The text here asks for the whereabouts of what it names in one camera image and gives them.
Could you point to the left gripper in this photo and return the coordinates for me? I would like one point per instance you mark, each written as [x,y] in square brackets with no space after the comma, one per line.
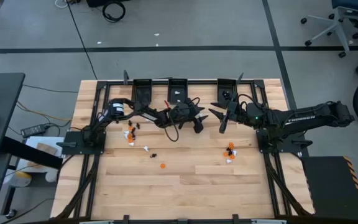
[196,124]

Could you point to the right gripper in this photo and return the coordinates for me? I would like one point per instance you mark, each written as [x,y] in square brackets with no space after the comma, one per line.
[232,113]

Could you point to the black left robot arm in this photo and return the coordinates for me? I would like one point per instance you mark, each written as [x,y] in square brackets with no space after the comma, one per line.
[149,115]

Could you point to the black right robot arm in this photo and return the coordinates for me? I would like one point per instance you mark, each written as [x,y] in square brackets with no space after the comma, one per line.
[306,119]

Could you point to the black plastic lattice basket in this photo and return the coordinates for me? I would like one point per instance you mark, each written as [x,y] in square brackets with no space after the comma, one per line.
[182,87]
[141,88]
[222,84]

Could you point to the white blue office chair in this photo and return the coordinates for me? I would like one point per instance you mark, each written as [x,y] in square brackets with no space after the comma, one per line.
[337,26]

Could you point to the black box on floor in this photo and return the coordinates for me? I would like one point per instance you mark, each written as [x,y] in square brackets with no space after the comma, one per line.
[95,2]

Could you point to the black power adapter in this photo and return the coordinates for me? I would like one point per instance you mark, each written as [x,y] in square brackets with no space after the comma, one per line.
[34,130]

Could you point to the white box with cardboard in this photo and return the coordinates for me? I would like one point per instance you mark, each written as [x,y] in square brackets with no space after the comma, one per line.
[36,143]

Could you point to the black desk crossbeam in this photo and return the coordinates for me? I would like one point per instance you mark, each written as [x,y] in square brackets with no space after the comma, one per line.
[33,154]

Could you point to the yellow white bottle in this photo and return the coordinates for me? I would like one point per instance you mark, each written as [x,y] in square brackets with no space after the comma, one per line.
[22,179]

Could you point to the black desk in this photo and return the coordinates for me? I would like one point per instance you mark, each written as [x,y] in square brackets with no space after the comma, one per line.
[2,99]

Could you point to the black caster wheel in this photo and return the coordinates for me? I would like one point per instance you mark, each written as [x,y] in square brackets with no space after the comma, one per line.
[11,213]

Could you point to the grey upright frame post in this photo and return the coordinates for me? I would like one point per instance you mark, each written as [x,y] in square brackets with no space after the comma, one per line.
[240,77]
[235,218]
[125,76]
[126,218]

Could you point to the black aluminium table frame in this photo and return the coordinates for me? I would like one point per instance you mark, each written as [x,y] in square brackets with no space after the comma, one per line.
[158,82]

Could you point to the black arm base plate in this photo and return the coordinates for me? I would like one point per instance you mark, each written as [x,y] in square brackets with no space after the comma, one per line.
[73,149]
[286,141]

